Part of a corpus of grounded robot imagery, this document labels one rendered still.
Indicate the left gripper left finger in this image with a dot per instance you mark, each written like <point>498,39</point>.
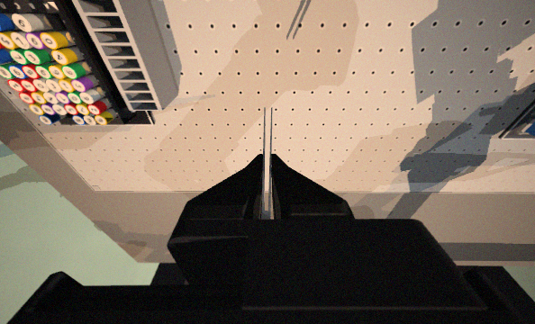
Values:
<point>232,197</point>

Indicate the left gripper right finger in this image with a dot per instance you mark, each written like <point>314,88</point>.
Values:
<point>302,198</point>

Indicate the grey bar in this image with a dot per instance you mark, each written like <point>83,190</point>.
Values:
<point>266,215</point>

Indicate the grey vial with number 6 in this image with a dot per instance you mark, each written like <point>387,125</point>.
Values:
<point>31,22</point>

